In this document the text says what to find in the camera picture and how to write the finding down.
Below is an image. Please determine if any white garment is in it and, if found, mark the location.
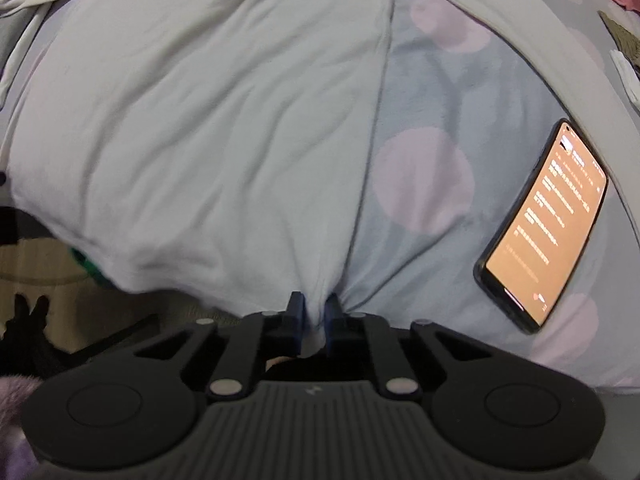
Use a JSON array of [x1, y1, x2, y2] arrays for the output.
[[0, 0, 640, 356]]

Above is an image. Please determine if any bed with polka-dot sheet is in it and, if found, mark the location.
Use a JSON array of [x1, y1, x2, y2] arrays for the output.
[[0, 0, 640, 396]]

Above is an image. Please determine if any brown knitted item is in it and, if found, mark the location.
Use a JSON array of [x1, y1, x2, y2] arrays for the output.
[[599, 10, 640, 68]]

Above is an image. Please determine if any small white cloth strip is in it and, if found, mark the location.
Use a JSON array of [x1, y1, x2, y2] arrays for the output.
[[610, 49, 640, 96]]

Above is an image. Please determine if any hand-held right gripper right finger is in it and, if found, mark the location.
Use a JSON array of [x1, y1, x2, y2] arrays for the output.
[[326, 294, 497, 402]]

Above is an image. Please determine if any green object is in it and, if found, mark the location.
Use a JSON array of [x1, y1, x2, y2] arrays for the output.
[[69, 246, 113, 288]]

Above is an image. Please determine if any purple fleece clothing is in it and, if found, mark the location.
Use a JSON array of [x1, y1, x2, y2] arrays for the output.
[[0, 374, 46, 480]]

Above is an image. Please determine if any black smartphone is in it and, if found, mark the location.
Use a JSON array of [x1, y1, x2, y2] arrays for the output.
[[472, 117, 610, 336]]

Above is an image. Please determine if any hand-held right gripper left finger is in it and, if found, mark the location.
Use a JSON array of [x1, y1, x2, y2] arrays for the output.
[[134, 291, 305, 402]]

